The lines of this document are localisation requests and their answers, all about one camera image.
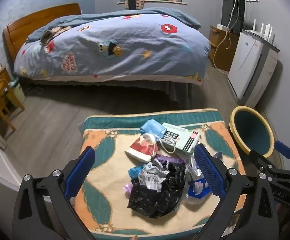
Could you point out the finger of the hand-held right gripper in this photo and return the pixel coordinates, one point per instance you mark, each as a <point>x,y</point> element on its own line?
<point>261,160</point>
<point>285,150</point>

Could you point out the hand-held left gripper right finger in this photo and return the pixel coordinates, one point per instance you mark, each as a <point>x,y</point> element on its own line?
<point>210,172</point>

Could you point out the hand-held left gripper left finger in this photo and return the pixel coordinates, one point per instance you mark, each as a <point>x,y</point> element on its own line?
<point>81,172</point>

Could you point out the clear plastic bag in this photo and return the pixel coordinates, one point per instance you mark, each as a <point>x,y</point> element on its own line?
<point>193,167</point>

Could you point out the blue white packet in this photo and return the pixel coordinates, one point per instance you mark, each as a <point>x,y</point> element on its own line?
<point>197,190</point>

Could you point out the teal bin with yellow rim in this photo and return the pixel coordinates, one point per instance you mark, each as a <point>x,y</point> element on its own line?
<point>252,130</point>

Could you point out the pale green carton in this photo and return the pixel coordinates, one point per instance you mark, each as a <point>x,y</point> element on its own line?
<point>185,137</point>

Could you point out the purple cloth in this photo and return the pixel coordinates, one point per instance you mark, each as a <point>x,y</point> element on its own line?
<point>167,159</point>

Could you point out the purple ribbon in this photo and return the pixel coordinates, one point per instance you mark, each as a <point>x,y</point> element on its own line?
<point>128,190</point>

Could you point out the small blue wrapper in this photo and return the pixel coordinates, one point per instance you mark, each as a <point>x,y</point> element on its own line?
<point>135,172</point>

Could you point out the black plastic bag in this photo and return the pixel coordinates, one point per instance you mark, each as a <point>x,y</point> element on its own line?
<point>155,197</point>

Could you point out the red white packet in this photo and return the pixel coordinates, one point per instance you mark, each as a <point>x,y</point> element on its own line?
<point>142,150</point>

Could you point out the blue face mask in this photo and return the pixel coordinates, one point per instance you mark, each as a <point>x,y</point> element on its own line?
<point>151,128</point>

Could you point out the teal orange quilted mat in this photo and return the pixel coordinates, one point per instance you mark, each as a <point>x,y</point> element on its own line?
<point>105,155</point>

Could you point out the white air purifier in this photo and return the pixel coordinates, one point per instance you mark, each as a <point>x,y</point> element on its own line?
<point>250,70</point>

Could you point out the grey bed skirt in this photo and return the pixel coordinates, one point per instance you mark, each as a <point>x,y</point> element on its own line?
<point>135,87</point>

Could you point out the pale green bucket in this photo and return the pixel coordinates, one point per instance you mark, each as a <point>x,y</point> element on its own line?
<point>17,90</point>

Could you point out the wooden cabinet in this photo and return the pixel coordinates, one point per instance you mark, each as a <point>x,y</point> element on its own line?
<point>222,50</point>

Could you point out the white router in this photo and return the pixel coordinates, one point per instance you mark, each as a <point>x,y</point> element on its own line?
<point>264,33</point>

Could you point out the small white box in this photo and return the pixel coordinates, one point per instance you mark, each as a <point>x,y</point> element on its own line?
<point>222,26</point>

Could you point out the grey small plush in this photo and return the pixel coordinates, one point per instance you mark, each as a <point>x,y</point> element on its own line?
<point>46,36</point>

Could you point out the bed with blue cartoon quilt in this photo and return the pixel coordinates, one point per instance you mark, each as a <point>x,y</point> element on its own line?
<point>135,42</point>

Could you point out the black television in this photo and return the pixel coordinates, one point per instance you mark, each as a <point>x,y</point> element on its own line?
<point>231,12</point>

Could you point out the wooden bed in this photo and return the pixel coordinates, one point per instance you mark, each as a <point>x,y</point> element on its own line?
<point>22,25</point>

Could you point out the wooden window sill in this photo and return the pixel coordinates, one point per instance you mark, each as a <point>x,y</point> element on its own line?
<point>160,2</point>

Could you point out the checkered cloth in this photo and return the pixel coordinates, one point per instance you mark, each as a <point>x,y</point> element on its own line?
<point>141,3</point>

